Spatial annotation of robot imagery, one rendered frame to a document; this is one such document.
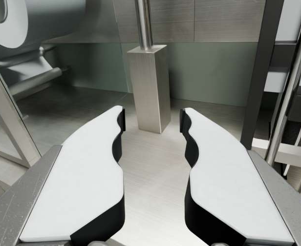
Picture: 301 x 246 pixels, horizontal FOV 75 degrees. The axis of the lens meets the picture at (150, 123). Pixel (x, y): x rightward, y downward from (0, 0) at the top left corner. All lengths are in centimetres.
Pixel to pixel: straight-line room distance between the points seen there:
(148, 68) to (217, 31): 30
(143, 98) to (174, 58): 27
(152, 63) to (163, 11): 29
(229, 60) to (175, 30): 23
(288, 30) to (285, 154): 19
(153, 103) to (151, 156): 16
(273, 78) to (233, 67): 46
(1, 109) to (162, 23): 59
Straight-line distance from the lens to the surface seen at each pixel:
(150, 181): 53
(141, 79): 61
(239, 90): 82
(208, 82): 83
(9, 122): 62
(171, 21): 81
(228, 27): 76
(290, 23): 33
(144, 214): 47
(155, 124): 66
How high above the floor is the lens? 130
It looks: 32 degrees down
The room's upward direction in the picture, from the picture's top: 7 degrees counter-clockwise
